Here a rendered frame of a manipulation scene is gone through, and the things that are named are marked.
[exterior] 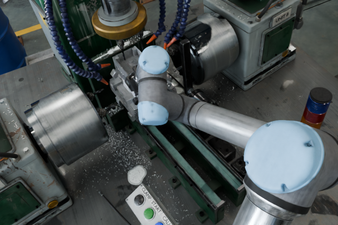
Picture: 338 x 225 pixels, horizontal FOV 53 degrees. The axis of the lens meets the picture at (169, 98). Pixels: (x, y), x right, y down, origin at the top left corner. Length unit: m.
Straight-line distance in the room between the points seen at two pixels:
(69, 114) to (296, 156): 0.77
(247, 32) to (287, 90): 0.38
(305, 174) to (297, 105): 1.02
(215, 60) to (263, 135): 0.76
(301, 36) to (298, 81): 1.58
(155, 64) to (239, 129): 0.26
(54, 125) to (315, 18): 2.76
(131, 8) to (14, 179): 0.63
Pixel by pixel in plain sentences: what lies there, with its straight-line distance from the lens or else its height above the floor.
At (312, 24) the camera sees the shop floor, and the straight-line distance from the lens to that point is 3.36.
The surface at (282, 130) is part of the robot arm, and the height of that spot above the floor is 1.51.
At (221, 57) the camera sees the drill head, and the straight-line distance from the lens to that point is 1.32.
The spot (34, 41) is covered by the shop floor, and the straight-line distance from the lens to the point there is 3.58.
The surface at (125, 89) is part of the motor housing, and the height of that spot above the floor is 1.06.
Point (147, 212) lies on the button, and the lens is 0.97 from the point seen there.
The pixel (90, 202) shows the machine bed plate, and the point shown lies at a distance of 1.34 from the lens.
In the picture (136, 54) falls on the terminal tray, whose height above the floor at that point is 1.12.
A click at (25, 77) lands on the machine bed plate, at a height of 0.80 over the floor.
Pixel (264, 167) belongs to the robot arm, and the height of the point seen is 1.47.
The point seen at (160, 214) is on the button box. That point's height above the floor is 1.07.
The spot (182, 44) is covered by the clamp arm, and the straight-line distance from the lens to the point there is 1.11.
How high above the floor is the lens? 1.96
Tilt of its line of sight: 48 degrees down
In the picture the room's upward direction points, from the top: 9 degrees counter-clockwise
